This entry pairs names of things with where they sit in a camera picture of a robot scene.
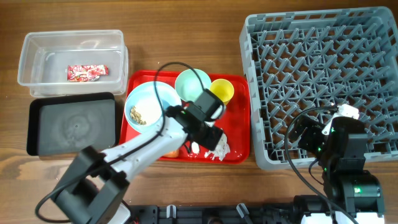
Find white tissue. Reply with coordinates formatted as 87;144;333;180
205;134;231;161

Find mint green bowl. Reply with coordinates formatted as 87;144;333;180
175;69;211;101

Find yellow plastic cup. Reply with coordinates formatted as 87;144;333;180
210;78;234;105

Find red snack wrapper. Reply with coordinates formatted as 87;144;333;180
67;65;109;82

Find small light blue bowl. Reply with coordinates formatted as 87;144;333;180
131;97;162;126

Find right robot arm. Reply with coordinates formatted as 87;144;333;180
288;116;385;223

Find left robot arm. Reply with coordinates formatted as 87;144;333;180
47;90;225;223

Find grey dishwasher rack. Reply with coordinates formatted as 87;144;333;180
239;7;397;170

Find white plastic spoon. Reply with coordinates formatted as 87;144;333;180
190;142;200;154

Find orange carrot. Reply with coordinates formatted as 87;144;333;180
164;149;180;158

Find red serving tray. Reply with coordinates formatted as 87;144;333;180
119;70;251;164

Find light blue plate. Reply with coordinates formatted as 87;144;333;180
124;82;182;133

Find rice food scraps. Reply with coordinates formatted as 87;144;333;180
130;106;147;125

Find clear plastic bin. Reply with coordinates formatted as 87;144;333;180
17;30;129;98

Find black plastic tray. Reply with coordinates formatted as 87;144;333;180
26;92;119;156

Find right black cable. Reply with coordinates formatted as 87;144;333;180
284;106;358;224

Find black cable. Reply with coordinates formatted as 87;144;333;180
284;106;358;224
34;61;208;224

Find left black cable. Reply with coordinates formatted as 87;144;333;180
34;61;208;224

